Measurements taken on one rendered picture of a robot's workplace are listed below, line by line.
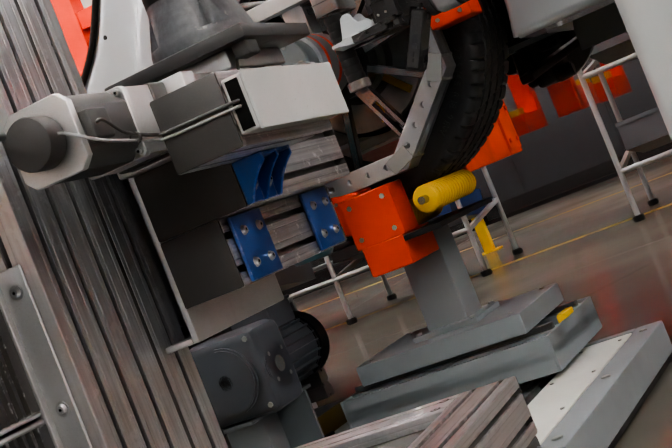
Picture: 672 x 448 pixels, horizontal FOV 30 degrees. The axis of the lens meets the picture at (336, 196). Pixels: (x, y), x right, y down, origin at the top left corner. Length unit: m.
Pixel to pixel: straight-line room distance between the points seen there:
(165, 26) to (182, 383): 0.48
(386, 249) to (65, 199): 1.14
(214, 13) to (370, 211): 0.97
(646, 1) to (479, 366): 2.40
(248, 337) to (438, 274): 0.48
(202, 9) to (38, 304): 0.48
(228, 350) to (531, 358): 0.61
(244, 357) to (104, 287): 0.96
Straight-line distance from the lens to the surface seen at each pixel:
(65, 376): 1.49
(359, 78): 2.34
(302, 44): 2.49
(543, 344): 2.56
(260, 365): 2.50
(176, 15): 1.71
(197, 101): 1.40
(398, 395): 2.69
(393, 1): 2.28
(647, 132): 6.12
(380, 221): 2.58
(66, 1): 9.92
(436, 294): 2.75
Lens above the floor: 0.54
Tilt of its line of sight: 1 degrees up
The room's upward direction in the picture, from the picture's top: 22 degrees counter-clockwise
